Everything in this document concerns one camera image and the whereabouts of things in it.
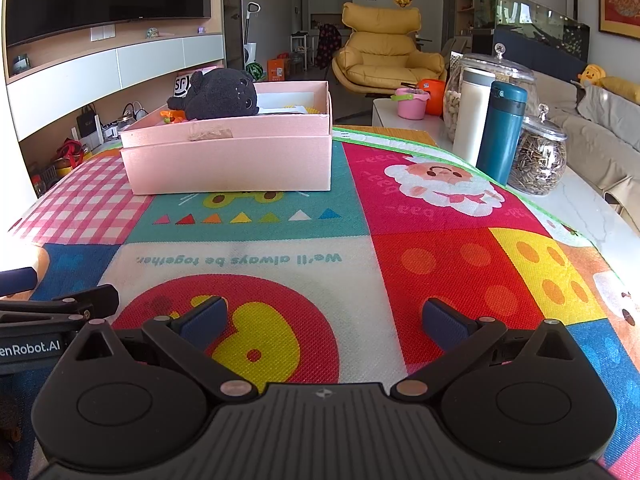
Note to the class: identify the orange bucket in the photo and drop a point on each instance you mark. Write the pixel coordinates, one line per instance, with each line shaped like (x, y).
(434, 97)

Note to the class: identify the black paper bag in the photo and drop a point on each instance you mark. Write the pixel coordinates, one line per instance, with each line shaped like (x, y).
(87, 122)

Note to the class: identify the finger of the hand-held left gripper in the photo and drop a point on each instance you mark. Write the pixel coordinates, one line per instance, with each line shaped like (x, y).
(95, 300)
(17, 281)

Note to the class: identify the yellow duck toy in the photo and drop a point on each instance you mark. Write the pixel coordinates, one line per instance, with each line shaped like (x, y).
(592, 74)

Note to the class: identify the white stick vacuum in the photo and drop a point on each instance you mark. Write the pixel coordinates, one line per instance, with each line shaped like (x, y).
(250, 50)

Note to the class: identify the beige sofa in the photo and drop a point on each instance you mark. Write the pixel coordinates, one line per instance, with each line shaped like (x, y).
(600, 150)

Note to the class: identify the small shelf ornament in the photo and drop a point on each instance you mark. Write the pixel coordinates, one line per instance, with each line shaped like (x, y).
(152, 33)

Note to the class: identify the white stool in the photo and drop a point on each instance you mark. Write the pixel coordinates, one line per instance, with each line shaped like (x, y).
(301, 45)

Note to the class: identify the black plush toy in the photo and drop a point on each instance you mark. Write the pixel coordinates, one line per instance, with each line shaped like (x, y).
(220, 95)

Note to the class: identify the yellow toy corn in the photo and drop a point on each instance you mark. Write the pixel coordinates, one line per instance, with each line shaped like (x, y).
(316, 110)

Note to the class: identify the white wooden tv cabinet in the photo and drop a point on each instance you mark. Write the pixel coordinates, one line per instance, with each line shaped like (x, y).
(150, 57)

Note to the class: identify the colourful play mat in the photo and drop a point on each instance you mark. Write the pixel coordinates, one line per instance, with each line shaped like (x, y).
(450, 260)

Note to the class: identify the white wall switch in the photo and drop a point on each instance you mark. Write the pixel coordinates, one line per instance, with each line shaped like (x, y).
(103, 32)

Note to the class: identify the orange box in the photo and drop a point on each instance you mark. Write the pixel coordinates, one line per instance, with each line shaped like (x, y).
(278, 69)

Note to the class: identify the red yellow toy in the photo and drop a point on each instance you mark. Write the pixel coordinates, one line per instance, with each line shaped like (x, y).
(72, 155)

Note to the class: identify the pink toy bucket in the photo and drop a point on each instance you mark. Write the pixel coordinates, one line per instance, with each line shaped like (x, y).
(410, 105)

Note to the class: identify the pink cardboard box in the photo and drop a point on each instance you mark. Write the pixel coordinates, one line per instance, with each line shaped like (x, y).
(225, 170)

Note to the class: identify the red lid jar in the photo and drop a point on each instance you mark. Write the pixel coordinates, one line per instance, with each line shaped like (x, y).
(38, 187)

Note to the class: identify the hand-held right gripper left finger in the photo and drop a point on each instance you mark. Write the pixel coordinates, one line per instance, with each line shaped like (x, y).
(202, 322)

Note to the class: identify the dark patterned chair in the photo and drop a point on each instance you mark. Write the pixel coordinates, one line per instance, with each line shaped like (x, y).
(327, 42)

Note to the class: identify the glass fish tank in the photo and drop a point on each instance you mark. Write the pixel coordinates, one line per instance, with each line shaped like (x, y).
(540, 25)

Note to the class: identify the small glass jar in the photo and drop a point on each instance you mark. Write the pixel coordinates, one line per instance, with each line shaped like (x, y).
(542, 160)

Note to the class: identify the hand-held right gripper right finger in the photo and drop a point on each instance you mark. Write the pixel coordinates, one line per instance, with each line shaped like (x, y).
(445, 322)

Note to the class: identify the pink cat toy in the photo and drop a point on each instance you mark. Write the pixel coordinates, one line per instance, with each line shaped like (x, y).
(172, 117)

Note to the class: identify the white pink courier bag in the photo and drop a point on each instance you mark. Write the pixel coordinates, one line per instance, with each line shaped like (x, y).
(181, 87)

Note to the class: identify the yellow cushion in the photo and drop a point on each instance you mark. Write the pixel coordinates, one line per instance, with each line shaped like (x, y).
(622, 87)

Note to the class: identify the watermelon ball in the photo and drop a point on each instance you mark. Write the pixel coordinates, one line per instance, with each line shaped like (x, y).
(255, 71)

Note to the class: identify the teal thermos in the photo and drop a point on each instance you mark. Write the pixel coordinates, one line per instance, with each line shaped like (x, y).
(502, 130)

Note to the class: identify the yellow armchair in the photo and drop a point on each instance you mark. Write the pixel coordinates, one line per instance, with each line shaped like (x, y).
(385, 50)

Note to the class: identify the white thermos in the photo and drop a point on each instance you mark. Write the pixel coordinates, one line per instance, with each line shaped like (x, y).
(472, 120)

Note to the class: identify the toy truck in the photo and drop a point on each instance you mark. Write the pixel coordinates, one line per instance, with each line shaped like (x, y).
(52, 172)

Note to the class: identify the large glass jar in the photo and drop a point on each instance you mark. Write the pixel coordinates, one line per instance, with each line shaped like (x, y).
(452, 105)

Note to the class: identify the white side table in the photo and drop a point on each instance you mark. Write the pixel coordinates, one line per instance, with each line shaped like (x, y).
(390, 120)

